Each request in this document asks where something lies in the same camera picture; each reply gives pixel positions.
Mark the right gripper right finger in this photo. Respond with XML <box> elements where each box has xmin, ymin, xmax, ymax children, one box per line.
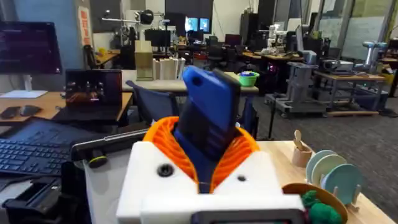
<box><xmin>210</xmin><ymin>126</ymin><xmax>284</xmax><ymax>195</ymax></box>

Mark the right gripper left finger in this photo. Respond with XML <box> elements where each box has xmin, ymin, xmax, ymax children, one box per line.
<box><xmin>116</xmin><ymin>116</ymin><xmax>200</xmax><ymax>224</ymax></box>

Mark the wooden cup with spoon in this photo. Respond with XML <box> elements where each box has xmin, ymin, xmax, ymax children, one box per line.
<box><xmin>291</xmin><ymin>129</ymin><xmax>313</xmax><ymax>169</ymax></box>

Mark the pale green plate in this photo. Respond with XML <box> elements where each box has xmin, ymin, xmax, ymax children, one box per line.
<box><xmin>311</xmin><ymin>154</ymin><xmax>349</xmax><ymax>188</ymax></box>
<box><xmin>305</xmin><ymin>149</ymin><xmax>338</xmax><ymax>185</ymax></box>

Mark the blue office chair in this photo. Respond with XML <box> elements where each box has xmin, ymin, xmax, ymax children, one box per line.
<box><xmin>125</xmin><ymin>80</ymin><xmax>180</xmax><ymax>126</ymax></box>

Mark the brown tub with green toys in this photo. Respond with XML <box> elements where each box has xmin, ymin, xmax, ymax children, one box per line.
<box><xmin>282</xmin><ymin>182</ymin><xmax>349</xmax><ymax>224</ymax></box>

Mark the green bowl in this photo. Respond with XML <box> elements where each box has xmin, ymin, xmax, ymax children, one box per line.
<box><xmin>237</xmin><ymin>71</ymin><xmax>261</xmax><ymax>88</ymax></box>

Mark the teal plate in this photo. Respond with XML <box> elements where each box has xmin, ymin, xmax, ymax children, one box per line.
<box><xmin>323</xmin><ymin>163</ymin><xmax>364</xmax><ymax>206</ymax></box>

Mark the black laptop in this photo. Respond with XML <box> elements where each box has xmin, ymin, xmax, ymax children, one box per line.
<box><xmin>52</xmin><ymin>68</ymin><xmax>124</xmax><ymax>123</ymax></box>

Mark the grey wheeled cart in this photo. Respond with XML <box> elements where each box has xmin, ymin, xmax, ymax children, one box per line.
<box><xmin>265</xmin><ymin>61</ymin><xmax>328</xmax><ymax>118</ymax></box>

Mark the black device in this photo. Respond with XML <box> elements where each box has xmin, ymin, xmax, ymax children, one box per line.
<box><xmin>0</xmin><ymin>161</ymin><xmax>91</xmax><ymax>224</ymax></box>

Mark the small wooden peg rack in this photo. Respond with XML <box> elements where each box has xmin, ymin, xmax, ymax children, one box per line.
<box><xmin>319</xmin><ymin>173</ymin><xmax>363</xmax><ymax>213</ymax></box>

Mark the black keyboard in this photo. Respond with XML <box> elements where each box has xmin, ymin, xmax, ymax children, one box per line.
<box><xmin>0</xmin><ymin>138</ymin><xmax>75</xmax><ymax>177</ymax></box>

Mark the cardboard box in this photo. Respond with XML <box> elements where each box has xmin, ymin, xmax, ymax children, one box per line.
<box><xmin>134</xmin><ymin>40</ymin><xmax>154</xmax><ymax>82</ymax></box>

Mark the black computer mouse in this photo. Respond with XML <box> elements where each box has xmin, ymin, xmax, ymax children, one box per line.
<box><xmin>19</xmin><ymin>105</ymin><xmax>43</xmax><ymax>117</ymax></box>

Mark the white paper sheet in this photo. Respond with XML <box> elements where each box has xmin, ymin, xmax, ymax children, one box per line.
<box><xmin>0</xmin><ymin>90</ymin><xmax>49</xmax><ymax>100</ymax></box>

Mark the black computer monitor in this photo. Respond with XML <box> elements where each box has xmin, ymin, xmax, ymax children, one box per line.
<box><xmin>0</xmin><ymin>21</ymin><xmax>63</xmax><ymax>76</ymax></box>

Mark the black bar with yellow ring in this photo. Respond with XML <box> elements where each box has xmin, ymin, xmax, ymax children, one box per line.
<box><xmin>70</xmin><ymin>128</ymin><xmax>149</xmax><ymax>169</ymax></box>

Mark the metal frame table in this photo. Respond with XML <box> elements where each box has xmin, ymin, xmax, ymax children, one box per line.
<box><xmin>313</xmin><ymin>70</ymin><xmax>387</xmax><ymax>116</ymax></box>

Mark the orange wall sign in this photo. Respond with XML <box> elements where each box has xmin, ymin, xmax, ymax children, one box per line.
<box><xmin>77</xmin><ymin>6</ymin><xmax>93</xmax><ymax>47</ymax></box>

